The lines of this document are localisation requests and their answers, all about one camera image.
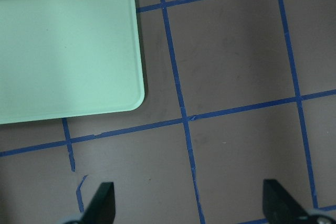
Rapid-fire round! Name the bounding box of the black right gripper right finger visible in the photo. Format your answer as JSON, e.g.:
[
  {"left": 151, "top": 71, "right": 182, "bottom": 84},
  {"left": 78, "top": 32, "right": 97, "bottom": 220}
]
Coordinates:
[{"left": 262, "top": 179, "right": 309, "bottom": 224}]

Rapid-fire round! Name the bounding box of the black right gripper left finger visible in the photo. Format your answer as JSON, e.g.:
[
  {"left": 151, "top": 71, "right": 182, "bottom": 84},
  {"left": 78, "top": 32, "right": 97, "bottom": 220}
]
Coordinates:
[{"left": 79, "top": 182, "right": 116, "bottom": 224}]

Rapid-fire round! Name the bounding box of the mint green rectangular tray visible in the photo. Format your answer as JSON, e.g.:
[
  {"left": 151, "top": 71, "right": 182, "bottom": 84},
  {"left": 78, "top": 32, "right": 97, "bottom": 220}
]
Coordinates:
[{"left": 1, "top": 0, "right": 145, "bottom": 124}]

